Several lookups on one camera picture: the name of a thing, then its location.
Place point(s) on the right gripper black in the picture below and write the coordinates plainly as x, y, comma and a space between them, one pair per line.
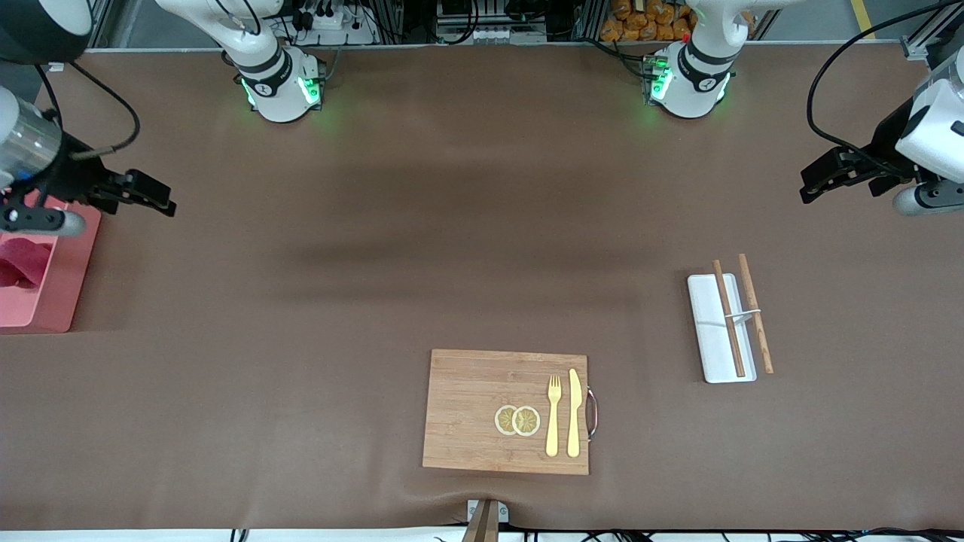
75, 175

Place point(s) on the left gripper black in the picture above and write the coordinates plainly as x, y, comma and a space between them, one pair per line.
884, 147

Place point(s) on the pink microfibre cloth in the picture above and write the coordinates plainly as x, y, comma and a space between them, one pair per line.
26, 263

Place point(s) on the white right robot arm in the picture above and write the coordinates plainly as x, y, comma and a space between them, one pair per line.
275, 86

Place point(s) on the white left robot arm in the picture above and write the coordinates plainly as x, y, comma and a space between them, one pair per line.
689, 83

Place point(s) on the pink plastic bin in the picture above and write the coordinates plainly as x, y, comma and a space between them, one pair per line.
71, 271

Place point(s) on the white rectangular tray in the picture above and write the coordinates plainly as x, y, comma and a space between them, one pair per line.
708, 331

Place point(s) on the orange packaged goods pile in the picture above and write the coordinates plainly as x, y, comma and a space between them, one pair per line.
648, 19

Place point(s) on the white power strip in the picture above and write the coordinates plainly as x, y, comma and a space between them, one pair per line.
331, 21

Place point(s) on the yellow knife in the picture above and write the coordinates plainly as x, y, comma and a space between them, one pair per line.
574, 414

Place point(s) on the yellow fork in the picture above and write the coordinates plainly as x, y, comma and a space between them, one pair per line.
553, 421

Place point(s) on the black electronics box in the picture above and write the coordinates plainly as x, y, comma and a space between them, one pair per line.
482, 15

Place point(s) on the bamboo cutting board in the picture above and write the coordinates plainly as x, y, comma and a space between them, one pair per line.
474, 391

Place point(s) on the lemon slice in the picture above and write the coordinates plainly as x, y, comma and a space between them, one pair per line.
502, 420
527, 421

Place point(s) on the brown wooden bar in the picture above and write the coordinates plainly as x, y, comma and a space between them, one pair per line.
482, 527

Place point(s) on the aluminium frame profile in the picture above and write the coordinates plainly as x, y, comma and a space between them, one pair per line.
922, 41
102, 26

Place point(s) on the grey metal edge bracket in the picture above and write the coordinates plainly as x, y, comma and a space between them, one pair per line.
503, 512

